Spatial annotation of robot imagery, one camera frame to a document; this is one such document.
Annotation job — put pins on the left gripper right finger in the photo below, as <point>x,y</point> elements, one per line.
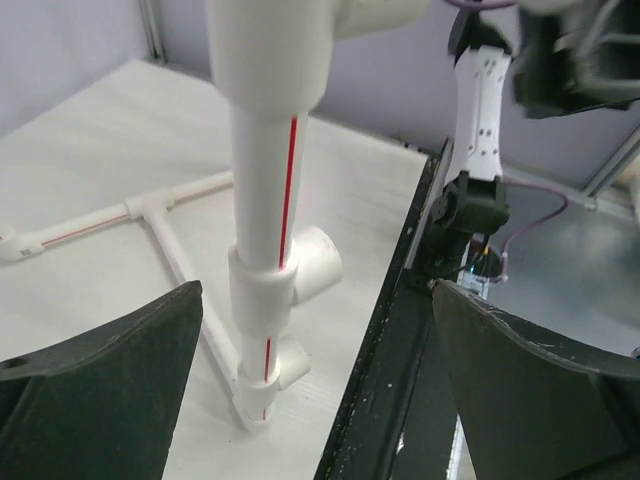
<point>535,404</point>

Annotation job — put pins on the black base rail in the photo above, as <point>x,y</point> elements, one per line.
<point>397,418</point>

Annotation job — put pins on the white PVC pipe frame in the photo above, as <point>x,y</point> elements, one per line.
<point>271,61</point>

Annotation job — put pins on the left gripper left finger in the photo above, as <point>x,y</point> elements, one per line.
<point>103,404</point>

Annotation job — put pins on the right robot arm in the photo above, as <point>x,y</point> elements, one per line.
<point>574,57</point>

